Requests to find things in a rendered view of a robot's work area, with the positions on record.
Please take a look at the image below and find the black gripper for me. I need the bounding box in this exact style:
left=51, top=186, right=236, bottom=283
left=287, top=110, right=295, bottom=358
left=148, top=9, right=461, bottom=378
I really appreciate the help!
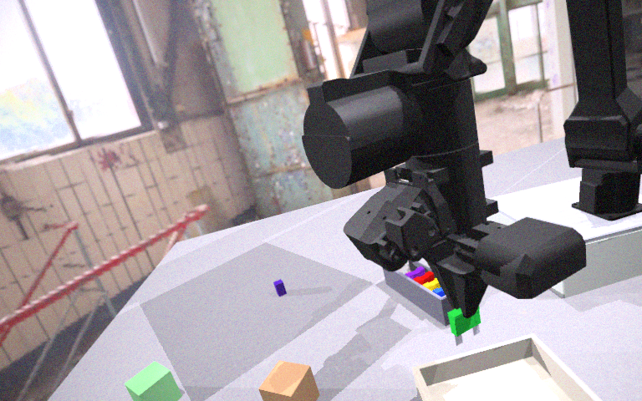
left=395, top=141, right=587, bottom=318

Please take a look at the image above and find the green blade fuse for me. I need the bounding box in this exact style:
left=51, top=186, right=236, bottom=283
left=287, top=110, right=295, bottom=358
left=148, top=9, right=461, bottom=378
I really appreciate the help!
left=447, top=305, right=481, bottom=347

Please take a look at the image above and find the green block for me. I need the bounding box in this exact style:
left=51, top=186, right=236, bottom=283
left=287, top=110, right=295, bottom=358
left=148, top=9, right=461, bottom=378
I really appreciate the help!
left=125, top=361, right=182, bottom=401

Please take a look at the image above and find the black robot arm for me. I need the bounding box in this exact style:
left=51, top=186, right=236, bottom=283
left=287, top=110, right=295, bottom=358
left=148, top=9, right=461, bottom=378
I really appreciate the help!
left=302, top=0, right=642, bottom=272

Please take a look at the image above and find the tan cube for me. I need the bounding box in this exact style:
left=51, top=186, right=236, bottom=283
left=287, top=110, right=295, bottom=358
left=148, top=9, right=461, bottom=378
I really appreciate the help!
left=258, top=360, right=320, bottom=401

